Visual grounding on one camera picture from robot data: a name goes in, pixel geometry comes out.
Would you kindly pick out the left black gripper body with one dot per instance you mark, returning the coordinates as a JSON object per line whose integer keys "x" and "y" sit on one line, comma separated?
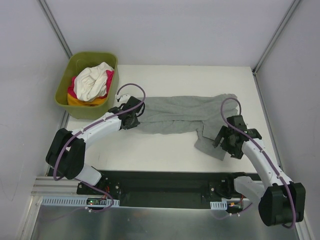
{"x": 136, "y": 118}

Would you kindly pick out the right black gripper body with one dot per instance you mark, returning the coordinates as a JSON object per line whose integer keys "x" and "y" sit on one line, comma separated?
{"x": 219, "y": 138}

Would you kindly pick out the grey t shirt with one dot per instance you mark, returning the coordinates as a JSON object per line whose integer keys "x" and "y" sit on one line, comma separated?
{"x": 185, "y": 114}

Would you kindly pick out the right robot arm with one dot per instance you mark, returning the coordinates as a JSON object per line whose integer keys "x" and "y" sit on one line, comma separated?
{"x": 280, "y": 201}

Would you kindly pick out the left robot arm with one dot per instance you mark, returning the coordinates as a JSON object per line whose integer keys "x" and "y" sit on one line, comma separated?
{"x": 68, "y": 149}

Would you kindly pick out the pink t shirt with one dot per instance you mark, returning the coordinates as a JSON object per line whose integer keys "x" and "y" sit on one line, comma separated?
{"x": 72, "y": 87}

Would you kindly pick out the white t shirt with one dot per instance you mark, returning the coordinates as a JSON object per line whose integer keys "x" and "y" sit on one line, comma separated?
{"x": 99, "y": 68}

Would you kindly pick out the yellow t shirt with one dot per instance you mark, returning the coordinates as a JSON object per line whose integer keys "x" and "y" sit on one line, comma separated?
{"x": 73, "y": 101}

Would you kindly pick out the green plastic bin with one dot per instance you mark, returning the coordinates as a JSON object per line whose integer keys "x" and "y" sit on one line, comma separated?
{"x": 76, "y": 64}

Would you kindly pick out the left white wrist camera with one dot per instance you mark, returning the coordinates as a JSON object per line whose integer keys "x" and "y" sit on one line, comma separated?
{"x": 122, "y": 98}

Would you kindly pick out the right slotted cable duct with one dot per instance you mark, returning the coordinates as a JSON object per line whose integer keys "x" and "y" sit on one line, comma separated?
{"x": 219, "y": 205}

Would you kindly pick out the slotted cable duct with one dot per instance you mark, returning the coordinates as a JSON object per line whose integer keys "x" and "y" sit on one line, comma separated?
{"x": 64, "y": 201}
{"x": 219, "y": 205}

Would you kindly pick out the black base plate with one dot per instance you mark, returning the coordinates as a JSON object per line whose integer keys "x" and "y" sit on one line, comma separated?
{"x": 180, "y": 190}

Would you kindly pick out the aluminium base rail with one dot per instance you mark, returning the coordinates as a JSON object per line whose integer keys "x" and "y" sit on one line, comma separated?
{"x": 47, "y": 186}

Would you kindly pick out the left slotted cable duct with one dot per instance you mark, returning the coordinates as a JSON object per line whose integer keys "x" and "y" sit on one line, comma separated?
{"x": 64, "y": 201}

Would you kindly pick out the left aluminium frame post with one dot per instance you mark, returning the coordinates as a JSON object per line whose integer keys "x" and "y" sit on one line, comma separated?
{"x": 55, "y": 27}

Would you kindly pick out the aluminium frame post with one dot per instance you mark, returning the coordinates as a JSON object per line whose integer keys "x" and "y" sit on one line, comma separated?
{"x": 55, "y": 27}
{"x": 277, "y": 34}

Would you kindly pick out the right aluminium frame post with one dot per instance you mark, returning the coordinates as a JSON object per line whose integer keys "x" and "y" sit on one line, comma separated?
{"x": 277, "y": 34}

